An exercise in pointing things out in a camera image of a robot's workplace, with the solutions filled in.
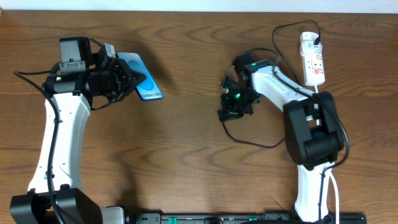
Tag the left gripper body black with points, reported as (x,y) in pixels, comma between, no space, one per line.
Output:
(115,80)

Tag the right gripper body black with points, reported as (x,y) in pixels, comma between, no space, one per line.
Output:
(240,102)

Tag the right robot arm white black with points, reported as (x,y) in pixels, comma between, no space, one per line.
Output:
(313,133)

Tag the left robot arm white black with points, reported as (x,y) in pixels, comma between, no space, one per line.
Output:
(55,193)

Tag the white charger adapter plug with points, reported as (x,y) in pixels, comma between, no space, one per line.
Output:
(309,40)

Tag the white power strip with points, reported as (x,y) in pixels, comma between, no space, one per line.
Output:
(313,66)

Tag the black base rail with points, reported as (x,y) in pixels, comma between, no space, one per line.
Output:
(233,218)

